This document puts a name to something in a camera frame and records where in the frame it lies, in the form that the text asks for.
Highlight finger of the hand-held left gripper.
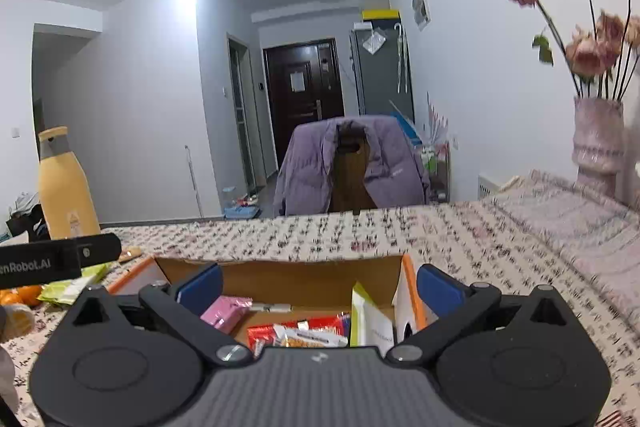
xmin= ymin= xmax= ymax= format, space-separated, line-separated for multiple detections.
xmin=75 ymin=233 xmax=122 ymax=267

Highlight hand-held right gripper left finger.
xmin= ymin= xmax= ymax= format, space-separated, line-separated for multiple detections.
xmin=67 ymin=263 xmax=252 ymax=365

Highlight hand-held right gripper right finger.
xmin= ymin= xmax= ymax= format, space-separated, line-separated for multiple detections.
xmin=385 ymin=263 xmax=581 ymax=367

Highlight red cardboard box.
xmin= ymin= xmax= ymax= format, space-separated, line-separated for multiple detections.
xmin=107 ymin=254 xmax=428 ymax=348

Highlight pile of mixed snack packets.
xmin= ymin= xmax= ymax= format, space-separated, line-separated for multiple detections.
xmin=200 ymin=282 xmax=396 ymax=350

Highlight yellow thermos bottle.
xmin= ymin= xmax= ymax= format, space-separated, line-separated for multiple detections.
xmin=37 ymin=126 xmax=101 ymax=240

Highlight blue plastic basin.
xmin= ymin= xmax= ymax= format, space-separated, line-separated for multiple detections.
xmin=222 ymin=187 xmax=261 ymax=220

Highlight cluttered storage rack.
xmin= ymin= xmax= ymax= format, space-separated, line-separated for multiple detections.
xmin=390 ymin=102 xmax=451 ymax=205

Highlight wooden chair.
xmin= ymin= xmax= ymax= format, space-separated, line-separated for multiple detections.
xmin=330 ymin=122 xmax=377 ymax=212

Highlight folded lilac quilt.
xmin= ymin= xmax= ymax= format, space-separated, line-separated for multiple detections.
xmin=492 ymin=169 xmax=640 ymax=323

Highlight purple puffer jacket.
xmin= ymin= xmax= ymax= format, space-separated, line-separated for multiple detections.
xmin=274 ymin=116 xmax=432 ymax=215

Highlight grey interior door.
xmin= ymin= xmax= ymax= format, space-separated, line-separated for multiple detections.
xmin=227 ymin=34 xmax=266 ymax=202

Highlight dark brown entrance door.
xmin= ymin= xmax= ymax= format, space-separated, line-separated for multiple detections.
xmin=263 ymin=39 xmax=346 ymax=172

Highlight pink ceramic vase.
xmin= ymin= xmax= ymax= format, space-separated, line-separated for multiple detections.
xmin=572 ymin=97 xmax=626 ymax=195

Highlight grey refrigerator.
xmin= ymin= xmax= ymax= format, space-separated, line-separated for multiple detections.
xmin=350 ymin=24 xmax=416 ymax=122

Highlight white umbrella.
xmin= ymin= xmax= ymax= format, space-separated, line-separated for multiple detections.
xmin=393 ymin=23 xmax=407 ymax=94

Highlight clear plastic pouch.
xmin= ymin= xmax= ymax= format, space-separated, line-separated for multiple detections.
xmin=361 ymin=29 xmax=388 ymax=55

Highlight dried pink roses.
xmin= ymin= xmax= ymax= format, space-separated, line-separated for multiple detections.
xmin=494 ymin=0 xmax=640 ymax=100

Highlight wall poster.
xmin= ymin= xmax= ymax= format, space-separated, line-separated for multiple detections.
xmin=411 ymin=0 xmax=432 ymax=31

